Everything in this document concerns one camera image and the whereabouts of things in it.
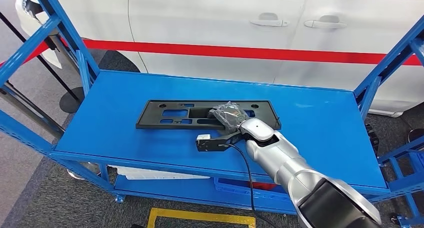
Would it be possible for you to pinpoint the black plastic bracket part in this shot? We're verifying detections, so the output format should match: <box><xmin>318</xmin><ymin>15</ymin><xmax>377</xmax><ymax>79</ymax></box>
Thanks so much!
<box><xmin>135</xmin><ymin>99</ymin><xmax>282</xmax><ymax>131</ymax></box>

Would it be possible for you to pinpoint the long red barrier belt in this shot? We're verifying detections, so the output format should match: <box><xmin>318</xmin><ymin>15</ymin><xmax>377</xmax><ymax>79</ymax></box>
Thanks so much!
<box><xmin>82</xmin><ymin>39</ymin><xmax>422</xmax><ymax>67</ymax></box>

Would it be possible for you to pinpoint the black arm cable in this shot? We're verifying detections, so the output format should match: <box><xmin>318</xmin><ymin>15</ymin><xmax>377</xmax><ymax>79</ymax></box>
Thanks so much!
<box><xmin>228</xmin><ymin>142</ymin><xmax>279</xmax><ymax>228</ymax></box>

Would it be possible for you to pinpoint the pale wrist camera on bracket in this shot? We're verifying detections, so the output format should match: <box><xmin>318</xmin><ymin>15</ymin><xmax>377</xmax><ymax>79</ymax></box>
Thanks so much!
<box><xmin>195</xmin><ymin>133</ymin><xmax>248</xmax><ymax>154</ymax></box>

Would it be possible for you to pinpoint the red item in bin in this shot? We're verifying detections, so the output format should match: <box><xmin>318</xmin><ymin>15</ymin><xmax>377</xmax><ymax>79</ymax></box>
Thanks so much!
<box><xmin>250</xmin><ymin>181</ymin><xmax>277</xmax><ymax>191</ymax></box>

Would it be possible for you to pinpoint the black ribbed object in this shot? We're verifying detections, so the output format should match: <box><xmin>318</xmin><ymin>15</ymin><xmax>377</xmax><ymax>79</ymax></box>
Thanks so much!
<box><xmin>364</xmin><ymin>122</ymin><xmax>382</xmax><ymax>156</ymax></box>

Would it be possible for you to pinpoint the white car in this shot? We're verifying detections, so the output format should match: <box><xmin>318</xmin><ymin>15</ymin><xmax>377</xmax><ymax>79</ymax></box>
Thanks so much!
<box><xmin>14</xmin><ymin>0</ymin><xmax>424</xmax><ymax>118</ymax></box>

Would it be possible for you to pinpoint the short red barrier belt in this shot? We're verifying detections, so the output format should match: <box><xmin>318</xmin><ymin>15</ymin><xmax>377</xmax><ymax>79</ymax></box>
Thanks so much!
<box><xmin>0</xmin><ymin>41</ymin><xmax>50</xmax><ymax>68</ymax></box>

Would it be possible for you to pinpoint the white plastic bin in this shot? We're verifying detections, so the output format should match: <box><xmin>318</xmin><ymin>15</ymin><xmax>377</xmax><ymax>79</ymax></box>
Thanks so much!
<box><xmin>109</xmin><ymin>165</ymin><xmax>211</xmax><ymax>181</ymax></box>

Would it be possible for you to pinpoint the blue plastic bin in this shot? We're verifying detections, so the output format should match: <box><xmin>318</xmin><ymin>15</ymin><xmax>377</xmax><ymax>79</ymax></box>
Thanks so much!
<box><xmin>213</xmin><ymin>177</ymin><xmax>297</xmax><ymax>208</ymax></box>

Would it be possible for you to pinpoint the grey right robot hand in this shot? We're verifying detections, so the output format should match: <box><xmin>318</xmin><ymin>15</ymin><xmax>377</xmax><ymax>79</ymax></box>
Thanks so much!
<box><xmin>207</xmin><ymin>101</ymin><xmax>251</xmax><ymax>135</ymax></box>

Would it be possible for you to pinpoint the blue metal shelf rack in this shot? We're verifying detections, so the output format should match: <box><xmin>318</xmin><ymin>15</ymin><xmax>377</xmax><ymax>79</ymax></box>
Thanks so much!
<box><xmin>0</xmin><ymin>0</ymin><xmax>424</xmax><ymax>217</ymax></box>
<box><xmin>377</xmin><ymin>143</ymin><xmax>424</xmax><ymax>228</ymax></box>

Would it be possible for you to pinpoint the dark round stanchion base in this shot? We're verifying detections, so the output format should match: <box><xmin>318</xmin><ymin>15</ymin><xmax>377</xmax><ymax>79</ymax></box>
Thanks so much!
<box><xmin>407</xmin><ymin>128</ymin><xmax>424</xmax><ymax>144</ymax></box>

